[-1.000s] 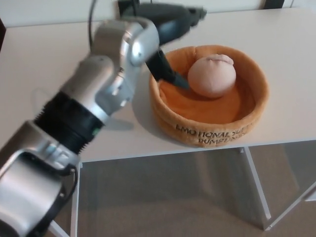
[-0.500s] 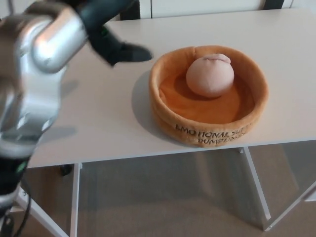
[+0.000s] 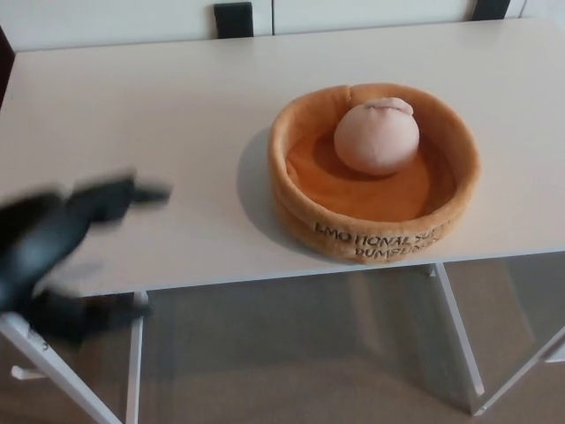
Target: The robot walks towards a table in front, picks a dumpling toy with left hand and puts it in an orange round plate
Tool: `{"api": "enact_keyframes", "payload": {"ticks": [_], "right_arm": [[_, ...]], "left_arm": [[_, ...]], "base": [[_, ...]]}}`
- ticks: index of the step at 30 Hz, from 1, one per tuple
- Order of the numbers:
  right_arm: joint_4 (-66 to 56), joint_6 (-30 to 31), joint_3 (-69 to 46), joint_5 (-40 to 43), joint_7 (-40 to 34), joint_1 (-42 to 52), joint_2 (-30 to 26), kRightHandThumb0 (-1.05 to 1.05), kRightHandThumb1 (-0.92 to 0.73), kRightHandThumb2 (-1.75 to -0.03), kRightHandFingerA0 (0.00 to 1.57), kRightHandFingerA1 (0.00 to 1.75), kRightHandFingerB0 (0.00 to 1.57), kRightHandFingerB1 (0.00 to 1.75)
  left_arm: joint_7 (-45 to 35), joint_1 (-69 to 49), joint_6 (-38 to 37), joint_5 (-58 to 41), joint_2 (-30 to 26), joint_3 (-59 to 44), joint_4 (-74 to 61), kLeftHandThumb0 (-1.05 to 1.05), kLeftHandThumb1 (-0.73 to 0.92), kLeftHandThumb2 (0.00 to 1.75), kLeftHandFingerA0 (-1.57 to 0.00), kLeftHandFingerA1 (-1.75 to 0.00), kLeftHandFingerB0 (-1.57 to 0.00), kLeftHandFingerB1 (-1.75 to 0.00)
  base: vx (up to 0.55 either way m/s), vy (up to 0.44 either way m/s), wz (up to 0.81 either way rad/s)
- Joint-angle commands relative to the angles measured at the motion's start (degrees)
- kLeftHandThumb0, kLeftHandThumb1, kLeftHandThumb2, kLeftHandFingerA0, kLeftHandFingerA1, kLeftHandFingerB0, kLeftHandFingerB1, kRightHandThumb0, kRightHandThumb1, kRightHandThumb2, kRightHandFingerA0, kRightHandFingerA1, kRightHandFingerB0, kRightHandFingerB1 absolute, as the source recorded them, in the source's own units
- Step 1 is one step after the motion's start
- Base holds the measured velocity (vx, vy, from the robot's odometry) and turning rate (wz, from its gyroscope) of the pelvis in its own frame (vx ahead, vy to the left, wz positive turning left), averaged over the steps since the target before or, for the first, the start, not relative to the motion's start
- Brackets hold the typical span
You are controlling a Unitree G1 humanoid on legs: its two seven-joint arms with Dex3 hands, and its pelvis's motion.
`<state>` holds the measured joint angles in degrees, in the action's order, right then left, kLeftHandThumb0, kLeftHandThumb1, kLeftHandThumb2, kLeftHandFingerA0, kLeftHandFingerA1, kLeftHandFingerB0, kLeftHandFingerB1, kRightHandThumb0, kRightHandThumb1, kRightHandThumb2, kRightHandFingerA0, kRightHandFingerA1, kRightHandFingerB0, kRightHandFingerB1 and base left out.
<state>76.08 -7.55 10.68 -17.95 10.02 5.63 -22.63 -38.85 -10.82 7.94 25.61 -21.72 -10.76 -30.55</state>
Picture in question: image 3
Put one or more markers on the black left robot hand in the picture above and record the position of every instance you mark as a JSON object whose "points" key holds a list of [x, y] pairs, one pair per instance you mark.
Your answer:
{"points": [[39, 238]]}

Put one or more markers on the pink plush dumpling toy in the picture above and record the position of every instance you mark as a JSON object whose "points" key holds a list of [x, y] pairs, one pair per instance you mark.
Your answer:
{"points": [[375, 141]]}

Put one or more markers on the orange round plush basket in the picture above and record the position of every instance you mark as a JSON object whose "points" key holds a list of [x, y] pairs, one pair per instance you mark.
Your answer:
{"points": [[300, 212]]}

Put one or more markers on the dark brown furniture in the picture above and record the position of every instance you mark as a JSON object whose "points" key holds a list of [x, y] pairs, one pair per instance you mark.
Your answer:
{"points": [[5, 66]]}

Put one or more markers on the black cabinet panel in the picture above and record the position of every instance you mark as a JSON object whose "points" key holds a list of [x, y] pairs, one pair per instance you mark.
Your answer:
{"points": [[499, 2], [233, 20]]}

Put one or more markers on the white table leg frame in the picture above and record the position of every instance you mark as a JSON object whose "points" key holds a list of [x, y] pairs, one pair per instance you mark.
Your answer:
{"points": [[459, 335], [132, 362]]}

